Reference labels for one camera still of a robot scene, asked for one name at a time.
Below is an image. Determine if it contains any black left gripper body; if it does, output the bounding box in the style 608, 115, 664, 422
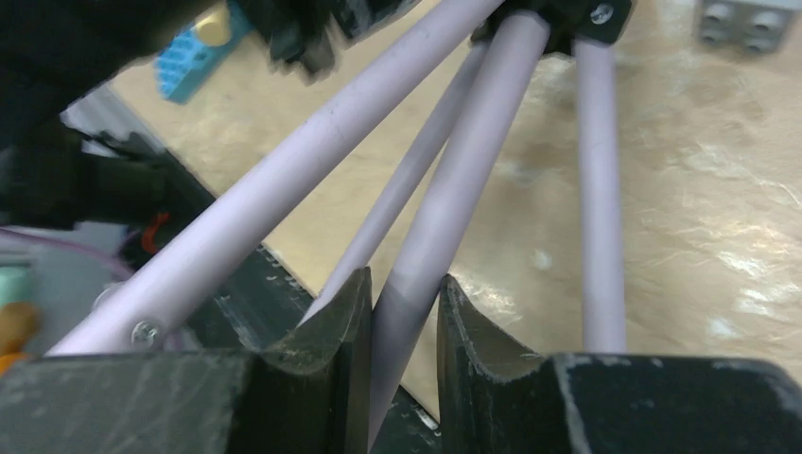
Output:
0, 0, 415, 230

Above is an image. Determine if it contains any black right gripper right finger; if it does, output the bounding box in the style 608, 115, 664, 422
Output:
437, 276, 801, 453

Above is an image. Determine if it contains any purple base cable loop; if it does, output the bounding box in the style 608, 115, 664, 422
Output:
0, 226, 136, 283

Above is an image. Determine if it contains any red and grey brick hammer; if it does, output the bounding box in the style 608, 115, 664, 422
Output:
695, 0, 801, 55

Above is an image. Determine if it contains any lilac music stand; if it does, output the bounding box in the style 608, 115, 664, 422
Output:
51, 1, 634, 445

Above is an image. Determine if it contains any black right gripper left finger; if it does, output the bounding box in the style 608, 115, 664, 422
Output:
1, 268, 372, 453

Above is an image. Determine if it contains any beige toy microphone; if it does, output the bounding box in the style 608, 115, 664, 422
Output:
192, 1, 233, 47

